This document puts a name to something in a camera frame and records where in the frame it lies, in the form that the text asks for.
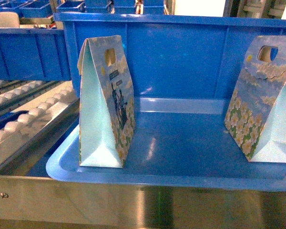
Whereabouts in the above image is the flower gift bag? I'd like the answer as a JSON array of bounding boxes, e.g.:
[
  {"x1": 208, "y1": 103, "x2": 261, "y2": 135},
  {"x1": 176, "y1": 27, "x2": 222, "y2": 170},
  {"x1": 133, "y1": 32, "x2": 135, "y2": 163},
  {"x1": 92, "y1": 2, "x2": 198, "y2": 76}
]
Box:
[
  {"x1": 224, "y1": 36, "x2": 286, "y2": 163},
  {"x1": 78, "y1": 35, "x2": 136, "y2": 168}
]

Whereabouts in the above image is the roller conveyor track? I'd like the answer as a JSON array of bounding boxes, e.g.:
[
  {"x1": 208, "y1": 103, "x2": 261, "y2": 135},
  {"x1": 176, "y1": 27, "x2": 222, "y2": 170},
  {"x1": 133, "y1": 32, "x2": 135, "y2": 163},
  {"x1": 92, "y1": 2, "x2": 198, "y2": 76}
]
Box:
[{"x1": 0, "y1": 81, "x2": 79, "y2": 175}]

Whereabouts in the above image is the large blue plastic tray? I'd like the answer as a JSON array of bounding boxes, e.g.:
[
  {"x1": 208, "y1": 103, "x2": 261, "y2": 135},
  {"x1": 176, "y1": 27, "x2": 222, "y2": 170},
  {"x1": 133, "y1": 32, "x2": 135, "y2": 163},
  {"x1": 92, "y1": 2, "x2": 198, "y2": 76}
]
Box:
[{"x1": 46, "y1": 12, "x2": 286, "y2": 192}]

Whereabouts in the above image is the blue crate behind tray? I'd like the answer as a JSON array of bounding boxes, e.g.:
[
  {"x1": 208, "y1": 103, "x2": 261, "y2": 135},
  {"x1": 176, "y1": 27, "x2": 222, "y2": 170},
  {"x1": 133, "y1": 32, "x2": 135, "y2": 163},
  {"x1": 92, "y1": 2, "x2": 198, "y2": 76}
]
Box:
[{"x1": 0, "y1": 28, "x2": 71, "y2": 81}]

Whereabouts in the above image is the grey office chair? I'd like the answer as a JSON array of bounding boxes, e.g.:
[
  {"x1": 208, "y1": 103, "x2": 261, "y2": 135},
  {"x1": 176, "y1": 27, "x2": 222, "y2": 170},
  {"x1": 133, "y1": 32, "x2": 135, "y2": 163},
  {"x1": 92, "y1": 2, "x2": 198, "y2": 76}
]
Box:
[{"x1": 0, "y1": 11, "x2": 20, "y2": 28}]

